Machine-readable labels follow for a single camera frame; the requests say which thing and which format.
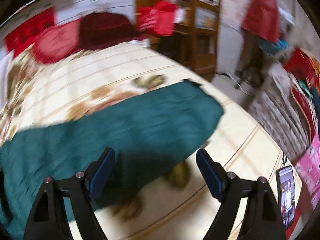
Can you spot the red wall poster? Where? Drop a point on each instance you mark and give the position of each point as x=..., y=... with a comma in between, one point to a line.
x=23, y=33

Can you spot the red shopping bag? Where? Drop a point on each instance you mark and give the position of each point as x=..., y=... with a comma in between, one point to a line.
x=157, y=17

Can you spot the red heart-shaped pillow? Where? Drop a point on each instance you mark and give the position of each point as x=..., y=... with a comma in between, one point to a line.
x=55, y=42

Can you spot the wooden shelf unit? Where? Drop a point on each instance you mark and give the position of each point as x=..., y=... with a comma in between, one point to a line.
x=200, y=30

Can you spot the bed with floral sheet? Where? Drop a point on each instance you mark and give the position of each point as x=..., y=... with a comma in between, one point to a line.
x=105, y=72

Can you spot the dark red cushion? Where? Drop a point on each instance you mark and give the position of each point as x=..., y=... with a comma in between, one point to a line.
x=105, y=27

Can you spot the red hanging garment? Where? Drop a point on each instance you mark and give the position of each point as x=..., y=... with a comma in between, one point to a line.
x=262, y=15

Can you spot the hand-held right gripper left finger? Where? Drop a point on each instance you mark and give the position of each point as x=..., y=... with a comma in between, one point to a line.
x=100, y=175

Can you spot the pink box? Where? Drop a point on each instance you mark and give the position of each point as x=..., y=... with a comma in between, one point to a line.
x=310, y=167

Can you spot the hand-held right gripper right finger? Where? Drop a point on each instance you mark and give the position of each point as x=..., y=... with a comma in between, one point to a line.
x=209, y=177

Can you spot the teal down jacket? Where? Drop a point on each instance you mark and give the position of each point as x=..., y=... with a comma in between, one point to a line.
x=130, y=130

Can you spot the patterned cloth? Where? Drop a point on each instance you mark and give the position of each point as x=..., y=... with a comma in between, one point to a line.
x=280, y=115

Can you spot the black smartphone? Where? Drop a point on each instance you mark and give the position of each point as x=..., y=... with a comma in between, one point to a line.
x=286, y=197

